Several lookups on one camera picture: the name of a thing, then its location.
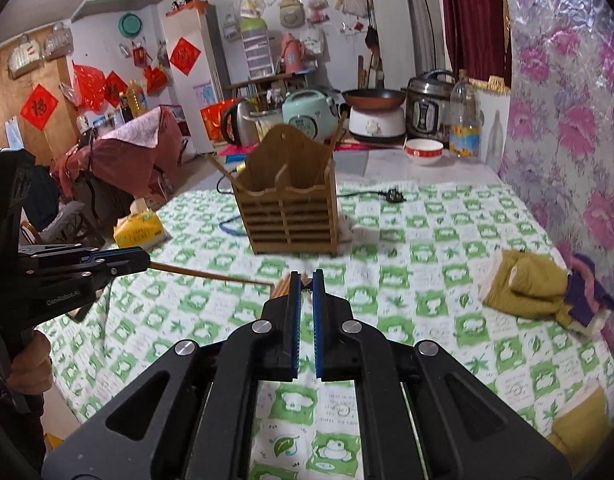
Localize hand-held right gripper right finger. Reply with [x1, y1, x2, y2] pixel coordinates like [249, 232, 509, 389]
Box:
[313, 269, 572, 480]

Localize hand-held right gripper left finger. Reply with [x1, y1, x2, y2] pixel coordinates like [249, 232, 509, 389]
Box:
[42, 270, 303, 480]

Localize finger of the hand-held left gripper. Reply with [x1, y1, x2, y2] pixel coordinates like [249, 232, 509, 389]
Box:
[20, 243, 150, 267]
[32, 260, 150, 288]

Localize wooden chopstick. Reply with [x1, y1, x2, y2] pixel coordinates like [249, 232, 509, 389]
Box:
[321, 115, 349, 161]
[206, 154, 240, 183]
[148, 261, 274, 288]
[271, 271, 304, 298]

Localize wooden utensil holder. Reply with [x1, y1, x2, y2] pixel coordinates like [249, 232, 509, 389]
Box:
[232, 124, 340, 258]

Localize person's left hand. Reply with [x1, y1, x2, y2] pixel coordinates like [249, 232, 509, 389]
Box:
[10, 332, 53, 411]

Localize yellow tissue pack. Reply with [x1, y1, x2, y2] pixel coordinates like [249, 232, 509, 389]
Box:
[112, 209, 169, 251]

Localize red diamond paper decoration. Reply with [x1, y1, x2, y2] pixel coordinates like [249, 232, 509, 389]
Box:
[20, 84, 59, 132]
[168, 36, 203, 77]
[104, 70, 129, 109]

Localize pink covered furniture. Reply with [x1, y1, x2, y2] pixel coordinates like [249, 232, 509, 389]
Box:
[52, 104, 185, 198]

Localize green checkered tablecloth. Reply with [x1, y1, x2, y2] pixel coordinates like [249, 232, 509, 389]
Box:
[37, 180, 614, 480]

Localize yellow oil bottle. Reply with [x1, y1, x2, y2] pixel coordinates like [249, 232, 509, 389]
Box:
[126, 79, 149, 117]

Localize red gift bag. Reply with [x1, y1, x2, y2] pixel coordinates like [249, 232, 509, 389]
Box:
[200, 101, 239, 143]

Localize steel electric kettle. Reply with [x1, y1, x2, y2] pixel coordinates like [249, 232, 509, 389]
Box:
[220, 100, 262, 149]

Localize white refrigerator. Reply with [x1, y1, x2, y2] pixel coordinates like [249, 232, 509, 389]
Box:
[162, 4, 234, 155]

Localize red and white bowl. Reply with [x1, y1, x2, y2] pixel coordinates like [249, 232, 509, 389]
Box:
[404, 138, 445, 167]

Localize white cooker with wok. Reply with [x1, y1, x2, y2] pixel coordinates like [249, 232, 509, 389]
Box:
[347, 104, 408, 144]

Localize green round basin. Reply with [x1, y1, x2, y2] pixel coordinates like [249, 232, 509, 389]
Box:
[118, 12, 144, 39]

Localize mint green rice cooker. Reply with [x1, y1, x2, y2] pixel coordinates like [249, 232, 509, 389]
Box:
[281, 89, 339, 144]

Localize mustard and purple cloth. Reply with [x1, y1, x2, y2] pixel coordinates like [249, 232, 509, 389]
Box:
[478, 249, 614, 337]

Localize brown frying pan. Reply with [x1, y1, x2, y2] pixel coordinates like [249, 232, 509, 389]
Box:
[341, 87, 408, 111]

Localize plastic drawer tower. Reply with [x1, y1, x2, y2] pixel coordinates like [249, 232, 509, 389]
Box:
[240, 16, 274, 80]

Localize steel pressure cooker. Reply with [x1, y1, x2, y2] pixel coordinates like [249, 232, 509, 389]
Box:
[405, 70, 462, 147]

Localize clear plastic bottle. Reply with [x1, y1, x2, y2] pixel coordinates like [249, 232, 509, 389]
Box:
[449, 71, 484, 161]

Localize leaning wooden sticks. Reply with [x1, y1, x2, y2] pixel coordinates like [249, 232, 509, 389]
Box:
[356, 54, 386, 90]

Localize pink thermos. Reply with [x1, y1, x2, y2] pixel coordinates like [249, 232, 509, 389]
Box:
[280, 33, 309, 78]

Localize mustard cushion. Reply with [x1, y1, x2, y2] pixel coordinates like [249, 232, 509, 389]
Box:
[551, 389, 614, 463]

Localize white tote bag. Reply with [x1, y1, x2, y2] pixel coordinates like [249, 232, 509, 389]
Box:
[299, 27, 326, 57]

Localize hanging beige bag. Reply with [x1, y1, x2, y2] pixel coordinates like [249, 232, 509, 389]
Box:
[278, 0, 306, 29]

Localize hanging clear bag red contents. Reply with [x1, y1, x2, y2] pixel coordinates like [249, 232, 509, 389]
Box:
[307, 0, 331, 25]

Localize floral plastic sheet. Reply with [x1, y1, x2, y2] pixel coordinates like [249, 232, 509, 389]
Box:
[497, 0, 614, 361]

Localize maroon curtain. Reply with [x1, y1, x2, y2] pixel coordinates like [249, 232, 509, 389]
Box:
[432, 0, 514, 95]

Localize blue cable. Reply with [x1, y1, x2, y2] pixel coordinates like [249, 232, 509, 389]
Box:
[218, 214, 245, 237]

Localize black power cable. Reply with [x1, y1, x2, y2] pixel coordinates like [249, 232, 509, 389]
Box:
[336, 186, 407, 207]

